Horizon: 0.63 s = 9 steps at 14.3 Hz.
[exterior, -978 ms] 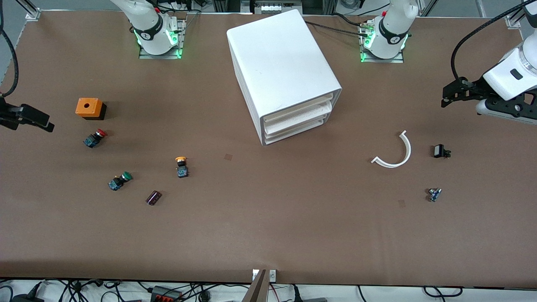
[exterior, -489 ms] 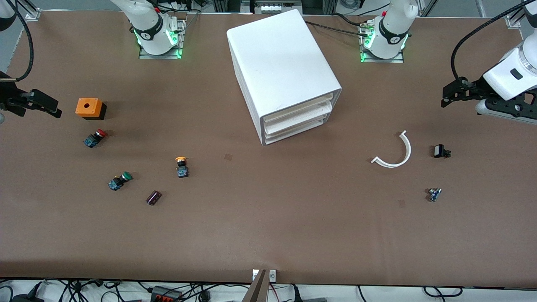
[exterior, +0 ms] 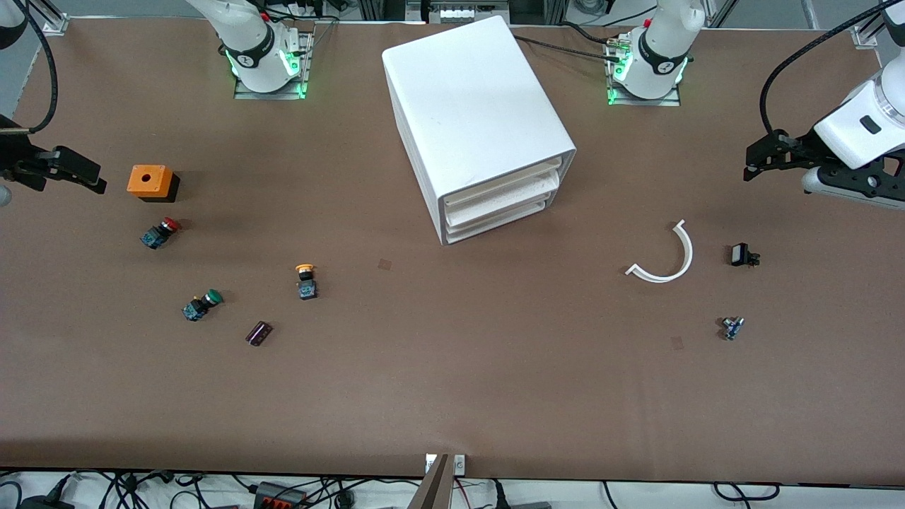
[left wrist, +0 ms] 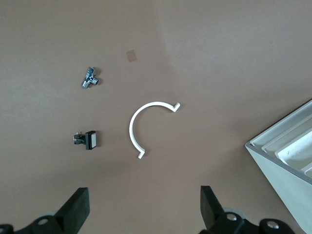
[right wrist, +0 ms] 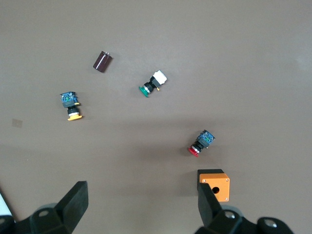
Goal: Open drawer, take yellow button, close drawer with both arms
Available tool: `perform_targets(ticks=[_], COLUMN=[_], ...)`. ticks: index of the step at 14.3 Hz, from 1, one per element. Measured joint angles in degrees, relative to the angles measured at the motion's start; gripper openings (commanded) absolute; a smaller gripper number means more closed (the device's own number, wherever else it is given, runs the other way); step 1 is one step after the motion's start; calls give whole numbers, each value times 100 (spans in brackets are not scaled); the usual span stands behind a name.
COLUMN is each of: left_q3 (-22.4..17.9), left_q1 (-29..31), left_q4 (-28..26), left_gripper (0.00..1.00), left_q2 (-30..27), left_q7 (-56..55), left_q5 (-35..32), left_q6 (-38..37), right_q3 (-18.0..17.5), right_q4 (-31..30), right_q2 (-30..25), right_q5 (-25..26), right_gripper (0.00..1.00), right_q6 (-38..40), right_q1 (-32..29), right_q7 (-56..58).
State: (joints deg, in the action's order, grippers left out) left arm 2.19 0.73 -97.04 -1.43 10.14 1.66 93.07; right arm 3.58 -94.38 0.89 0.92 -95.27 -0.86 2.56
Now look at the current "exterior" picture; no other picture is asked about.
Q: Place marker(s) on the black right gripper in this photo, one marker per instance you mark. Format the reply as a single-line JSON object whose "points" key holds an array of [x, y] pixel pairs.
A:
{"points": [[17, 157]]}

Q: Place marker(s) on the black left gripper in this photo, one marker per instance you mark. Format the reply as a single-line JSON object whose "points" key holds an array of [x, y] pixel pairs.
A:
{"points": [[797, 150]]}

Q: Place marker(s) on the white plastic drawer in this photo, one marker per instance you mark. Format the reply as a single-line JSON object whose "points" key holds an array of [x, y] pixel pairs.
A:
{"points": [[502, 209], [495, 225], [523, 185]]}

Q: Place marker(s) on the orange push button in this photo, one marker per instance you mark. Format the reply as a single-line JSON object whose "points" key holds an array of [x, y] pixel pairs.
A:
{"points": [[307, 286]]}

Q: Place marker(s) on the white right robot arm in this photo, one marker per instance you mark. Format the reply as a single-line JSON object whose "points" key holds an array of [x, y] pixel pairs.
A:
{"points": [[254, 56]]}

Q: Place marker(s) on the red push button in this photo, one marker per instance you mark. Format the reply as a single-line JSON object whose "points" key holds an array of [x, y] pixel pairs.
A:
{"points": [[159, 233]]}

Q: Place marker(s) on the green push button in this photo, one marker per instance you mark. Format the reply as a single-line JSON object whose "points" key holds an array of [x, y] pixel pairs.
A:
{"points": [[201, 305]]}

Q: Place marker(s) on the white drawer cabinet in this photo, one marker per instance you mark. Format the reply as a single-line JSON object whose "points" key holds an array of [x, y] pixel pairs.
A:
{"points": [[474, 99]]}

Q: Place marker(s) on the orange box with hole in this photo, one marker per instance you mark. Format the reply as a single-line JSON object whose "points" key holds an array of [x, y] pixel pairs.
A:
{"points": [[148, 180]]}

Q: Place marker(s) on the white curved plastic strip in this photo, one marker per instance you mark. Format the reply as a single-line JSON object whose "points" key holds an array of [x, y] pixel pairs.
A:
{"points": [[689, 254]]}

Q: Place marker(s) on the small blue electronic component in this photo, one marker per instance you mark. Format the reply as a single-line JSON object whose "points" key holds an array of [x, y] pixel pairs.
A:
{"points": [[732, 329]]}

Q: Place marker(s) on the small purple block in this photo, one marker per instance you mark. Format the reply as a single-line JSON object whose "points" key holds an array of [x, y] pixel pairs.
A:
{"points": [[259, 334]]}

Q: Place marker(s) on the white power strip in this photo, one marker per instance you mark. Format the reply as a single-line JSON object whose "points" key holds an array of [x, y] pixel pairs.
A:
{"points": [[459, 13]]}

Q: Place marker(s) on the black red connector box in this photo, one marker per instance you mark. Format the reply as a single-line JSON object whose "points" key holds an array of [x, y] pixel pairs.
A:
{"points": [[279, 498]]}

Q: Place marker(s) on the black white switch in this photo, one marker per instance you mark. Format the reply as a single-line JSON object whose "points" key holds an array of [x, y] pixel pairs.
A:
{"points": [[740, 254]]}

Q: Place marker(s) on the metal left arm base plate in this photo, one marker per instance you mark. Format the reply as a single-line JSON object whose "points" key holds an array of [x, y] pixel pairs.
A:
{"points": [[643, 102]]}

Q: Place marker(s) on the aluminium frame profile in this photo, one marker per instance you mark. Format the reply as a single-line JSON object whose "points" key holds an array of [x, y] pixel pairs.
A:
{"points": [[55, 25], [866, 35]]}

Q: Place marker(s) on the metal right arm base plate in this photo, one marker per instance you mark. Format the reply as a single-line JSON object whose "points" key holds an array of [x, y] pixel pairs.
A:
{"points": [[272, 95]]}

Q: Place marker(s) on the white metal bracket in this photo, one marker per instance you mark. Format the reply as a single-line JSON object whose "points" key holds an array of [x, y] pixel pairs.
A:
{"points": [[459, 464]]}

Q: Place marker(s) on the brown camera post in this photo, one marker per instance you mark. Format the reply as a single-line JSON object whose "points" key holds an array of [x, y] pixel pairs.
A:
{"points": [[433, 491]]}

